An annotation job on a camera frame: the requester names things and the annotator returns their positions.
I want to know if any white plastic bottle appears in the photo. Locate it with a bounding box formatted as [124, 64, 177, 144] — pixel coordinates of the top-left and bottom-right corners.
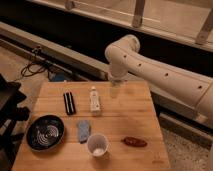
[90, 86, 101, 116]

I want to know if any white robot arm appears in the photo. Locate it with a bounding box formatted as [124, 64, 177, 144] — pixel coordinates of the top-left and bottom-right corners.
[105, 34, 213, 122]

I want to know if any dark ceramic bowl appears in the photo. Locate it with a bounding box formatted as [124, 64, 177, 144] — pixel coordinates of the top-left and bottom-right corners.
[26, 115, 65, 151]

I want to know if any black rectangular case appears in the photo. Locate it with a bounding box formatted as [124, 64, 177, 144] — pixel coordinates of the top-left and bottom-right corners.
[63, 92, 76, 115]

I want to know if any blue crumpled cloth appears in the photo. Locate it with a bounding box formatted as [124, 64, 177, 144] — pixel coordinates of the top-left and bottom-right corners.
[77, 120, 90, 143]

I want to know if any blue object behind table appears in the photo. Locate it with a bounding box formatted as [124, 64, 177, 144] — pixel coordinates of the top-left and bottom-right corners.
[50, 74, 66, 82]

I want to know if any brown oblong object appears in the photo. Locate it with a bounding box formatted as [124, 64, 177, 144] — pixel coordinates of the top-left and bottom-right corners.
[122, 137, 147, 147]

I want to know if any white paper cup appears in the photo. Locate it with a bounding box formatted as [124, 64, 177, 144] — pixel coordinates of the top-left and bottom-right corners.
[86, 133, 109, 157]

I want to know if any black tripod stand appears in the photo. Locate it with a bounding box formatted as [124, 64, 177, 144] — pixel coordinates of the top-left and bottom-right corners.
[0, 74, 30, 164]

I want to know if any metal window frame rail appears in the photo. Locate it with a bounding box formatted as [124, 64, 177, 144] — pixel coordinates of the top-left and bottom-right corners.
[28, 0, 213, 52]

